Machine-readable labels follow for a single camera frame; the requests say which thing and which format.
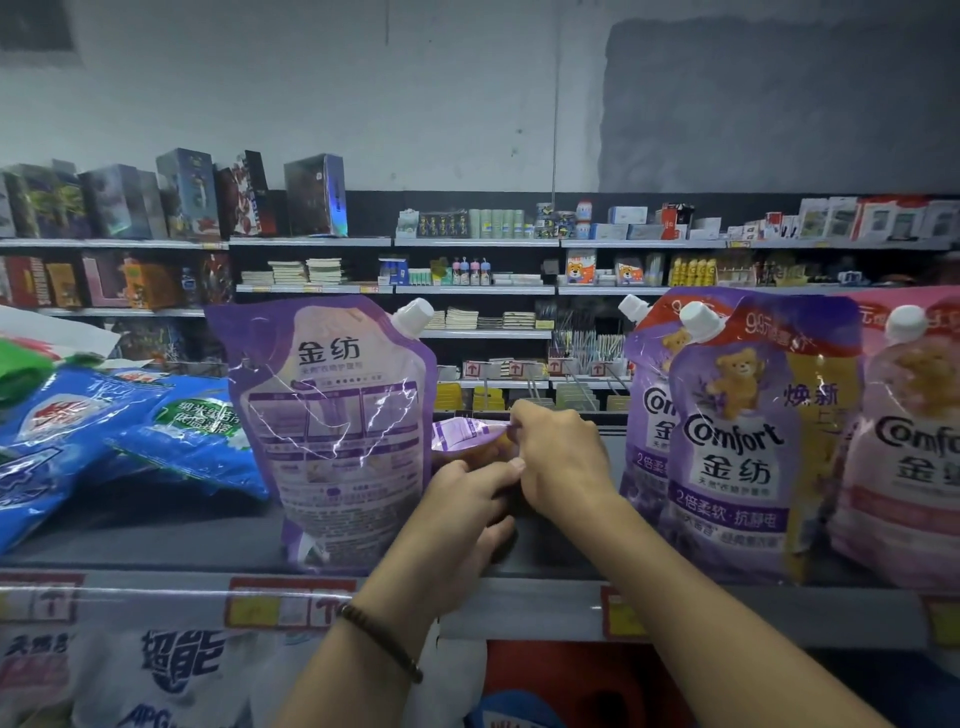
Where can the person's right hand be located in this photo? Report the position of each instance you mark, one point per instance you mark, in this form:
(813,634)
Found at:
(567,458)

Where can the person's left hand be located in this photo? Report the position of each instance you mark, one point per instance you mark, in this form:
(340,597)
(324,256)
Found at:
(450,533)

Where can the grey metal shelf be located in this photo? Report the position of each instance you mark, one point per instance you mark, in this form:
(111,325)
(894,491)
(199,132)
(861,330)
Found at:
(150,533)

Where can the pink Comfort softener pouches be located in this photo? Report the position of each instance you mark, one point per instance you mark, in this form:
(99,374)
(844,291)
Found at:
(908,510)

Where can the person's right forearm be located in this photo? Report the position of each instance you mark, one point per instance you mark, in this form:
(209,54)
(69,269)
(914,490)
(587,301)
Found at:
(720,623)

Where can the person's left forearm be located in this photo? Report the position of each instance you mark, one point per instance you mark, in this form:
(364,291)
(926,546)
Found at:
(353,675)

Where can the large red detergent bottle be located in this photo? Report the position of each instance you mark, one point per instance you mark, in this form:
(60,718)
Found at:
(578,675)

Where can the dark background shelf unit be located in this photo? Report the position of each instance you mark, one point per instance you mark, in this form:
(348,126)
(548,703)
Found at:
(368,213)

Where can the row of yellow packs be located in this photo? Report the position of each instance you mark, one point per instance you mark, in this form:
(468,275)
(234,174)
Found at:
(468,398)

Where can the red-framed price tag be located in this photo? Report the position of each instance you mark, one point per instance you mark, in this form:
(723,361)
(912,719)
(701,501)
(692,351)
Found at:
(626,612)
(290,603)
(38,600)
(942,621)

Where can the row of small bottles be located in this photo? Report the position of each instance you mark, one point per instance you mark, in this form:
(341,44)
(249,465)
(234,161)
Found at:
(690,272)

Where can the stacks of folded white packs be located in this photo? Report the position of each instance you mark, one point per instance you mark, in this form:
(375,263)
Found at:
(285,272)

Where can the row of colourful boxes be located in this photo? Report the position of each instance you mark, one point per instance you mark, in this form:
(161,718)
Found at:
(143,282)

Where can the row of small toiletry boxes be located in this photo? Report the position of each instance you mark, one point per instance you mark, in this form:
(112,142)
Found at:
(885,218)

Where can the row of boxed goods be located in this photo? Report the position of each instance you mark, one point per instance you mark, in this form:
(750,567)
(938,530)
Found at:
(188,195)

